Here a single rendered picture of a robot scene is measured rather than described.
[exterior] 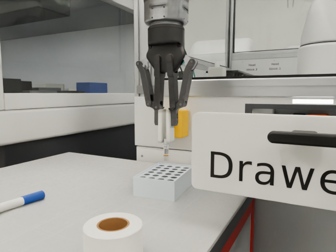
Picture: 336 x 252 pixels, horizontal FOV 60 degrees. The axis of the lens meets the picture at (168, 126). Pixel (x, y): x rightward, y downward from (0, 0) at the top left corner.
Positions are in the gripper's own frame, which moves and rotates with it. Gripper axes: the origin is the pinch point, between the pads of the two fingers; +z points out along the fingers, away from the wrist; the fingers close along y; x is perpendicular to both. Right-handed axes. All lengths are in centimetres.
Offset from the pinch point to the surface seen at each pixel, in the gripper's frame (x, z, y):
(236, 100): 16.6, -5.0, 12.0
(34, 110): 16, -1, -52
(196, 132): -17.3, -1.4, 11.4
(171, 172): -2.9, 9.1, 2.2
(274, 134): -22.1, -2.2, 21.8
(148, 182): -9.1, 9.6, 0.1
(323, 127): -19.1, -2.9, 27.0
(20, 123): 10, 2, -52
